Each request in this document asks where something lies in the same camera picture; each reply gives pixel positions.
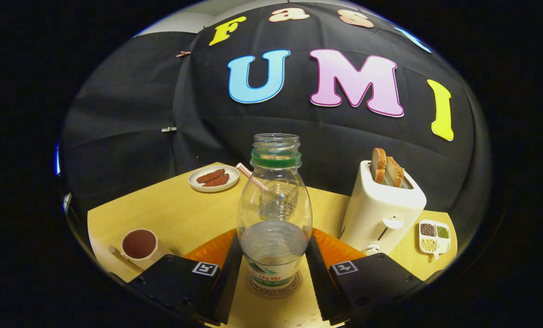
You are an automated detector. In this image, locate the white round plate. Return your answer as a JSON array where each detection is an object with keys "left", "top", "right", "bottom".
[{"left": 188, "top": 165, "right": 240, "bottom": 193}]

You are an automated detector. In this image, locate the brown sausage piece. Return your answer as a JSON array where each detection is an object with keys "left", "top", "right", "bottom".
[
  {"left": 202, "top": 173, "right": 230, "bottom": 188},
  {"left": 196, "top": 169, "right": 225, "bottom": 184}
]

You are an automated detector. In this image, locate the toasted bread slice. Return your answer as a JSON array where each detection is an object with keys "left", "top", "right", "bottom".
[
  {"left": 371, "top": 148, "right": 387, "bottom": 185},
  {"left": 386, "top": 156, "right": 405, "bottom": 188}
]

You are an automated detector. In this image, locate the metal wire basket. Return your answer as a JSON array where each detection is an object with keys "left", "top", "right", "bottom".
[{"left": 259, "top": 182, "right": 299, "bottom": 219}]

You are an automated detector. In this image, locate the wooden table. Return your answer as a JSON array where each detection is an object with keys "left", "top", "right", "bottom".
[{"left": 87, "top": 162, "right": 458, "bottom": 328}]

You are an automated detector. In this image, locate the white divided grain dish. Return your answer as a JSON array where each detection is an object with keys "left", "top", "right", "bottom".
[{"left": 419, "top": 220, "right": 451, "bottom": 259}]

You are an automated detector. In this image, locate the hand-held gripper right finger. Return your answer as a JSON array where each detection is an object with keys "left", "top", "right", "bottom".
[{"left": 304, "top": 228, "right": 423, "bottom": 326}]

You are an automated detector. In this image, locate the round wooden coaster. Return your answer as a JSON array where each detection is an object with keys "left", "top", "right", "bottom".
[{"left": 249, "top": 270, "right": 301, "bottom": 297}]

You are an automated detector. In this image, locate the red striped paper straw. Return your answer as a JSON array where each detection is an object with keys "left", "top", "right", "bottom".
[{"left": 236, "top": 163, "right": 270, "bottom": 192}]

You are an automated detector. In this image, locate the cream cup with wooden handle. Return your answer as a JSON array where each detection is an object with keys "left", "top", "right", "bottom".
[{"left": 108, "top": 228, "right": 172, "bottom": 270}]

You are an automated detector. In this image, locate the black backdrop cloth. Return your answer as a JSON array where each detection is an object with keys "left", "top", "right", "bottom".
[{"left": 60, "top": 2, "right": 491, "bottom": 237}]

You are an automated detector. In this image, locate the white toaster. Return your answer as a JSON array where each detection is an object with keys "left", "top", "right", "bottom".
[{"left": 340, "top": 159, "right": 427, "bottom": 256}]

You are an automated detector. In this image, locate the clear plastic juice bottle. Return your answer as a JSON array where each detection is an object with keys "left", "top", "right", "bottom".
[{"left": 236, "top": 133, "right": 313, "bottom": 291}]

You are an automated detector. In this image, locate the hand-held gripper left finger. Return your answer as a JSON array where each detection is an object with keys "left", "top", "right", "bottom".
[{"left": 128, "top": 229, "right": 245, "bottom": 326}]

